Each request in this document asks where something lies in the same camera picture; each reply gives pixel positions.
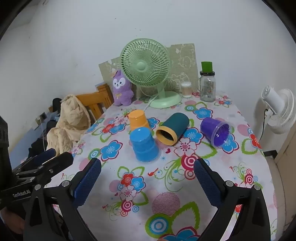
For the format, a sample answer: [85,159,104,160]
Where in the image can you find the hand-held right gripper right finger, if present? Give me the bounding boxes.
[194,158,271,241]

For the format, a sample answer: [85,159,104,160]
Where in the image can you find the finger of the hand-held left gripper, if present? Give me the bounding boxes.
[10,152,74,185]
[13,148,57,171]

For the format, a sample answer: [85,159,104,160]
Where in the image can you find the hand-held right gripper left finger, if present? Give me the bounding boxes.
[23,158,102,241]

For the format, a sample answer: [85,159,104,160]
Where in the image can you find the purple cup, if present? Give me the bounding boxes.
[200,117,233,147]

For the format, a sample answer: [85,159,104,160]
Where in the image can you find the blue cup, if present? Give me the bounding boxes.
[129,127,160,163]

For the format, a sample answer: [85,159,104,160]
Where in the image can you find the teal cup with yellow rim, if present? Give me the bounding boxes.
[156,112,190,146]

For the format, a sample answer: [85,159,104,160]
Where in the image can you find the orange cup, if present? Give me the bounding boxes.
[128,110,151,131]

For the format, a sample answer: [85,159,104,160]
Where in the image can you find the dark clothes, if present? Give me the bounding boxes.
[30,120,58,159]

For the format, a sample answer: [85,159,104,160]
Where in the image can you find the beige cloth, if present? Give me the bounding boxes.
[46,94,92,154]

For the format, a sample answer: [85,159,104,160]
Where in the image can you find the black rounded object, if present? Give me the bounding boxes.
[53,98,62,114]

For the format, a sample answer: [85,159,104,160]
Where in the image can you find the wooden chair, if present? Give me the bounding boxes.
[95,83,115,109]
[76,91,105,122]

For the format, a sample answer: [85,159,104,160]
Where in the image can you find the beige cabinet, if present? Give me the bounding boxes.
[274,134,296,176]

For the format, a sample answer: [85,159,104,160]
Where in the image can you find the glass jar with green lid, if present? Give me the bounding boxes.
[199,61,216,102]

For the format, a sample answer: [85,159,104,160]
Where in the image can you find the purple plush toy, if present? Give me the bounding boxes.
[112,70,134,106]

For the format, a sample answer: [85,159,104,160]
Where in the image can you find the cotton swab container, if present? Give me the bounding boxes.
[181,82,192,98]

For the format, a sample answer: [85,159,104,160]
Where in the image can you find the white standing fan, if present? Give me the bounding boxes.
[261,85,295,134]

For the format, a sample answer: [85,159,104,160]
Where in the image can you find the beige printed board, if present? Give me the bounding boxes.
[99,43,200,99]

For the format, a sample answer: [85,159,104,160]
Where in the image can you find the green desk fan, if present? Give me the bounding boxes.
[120,39,182,108]

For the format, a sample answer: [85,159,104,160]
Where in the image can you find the thin white cable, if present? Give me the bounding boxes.
[40,118,46,151]

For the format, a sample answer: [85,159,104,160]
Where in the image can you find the black fan cable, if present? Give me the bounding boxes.
[258,107,269,144]

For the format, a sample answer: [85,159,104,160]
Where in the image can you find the white fan power cable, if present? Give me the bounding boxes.
[136,87,162,112]

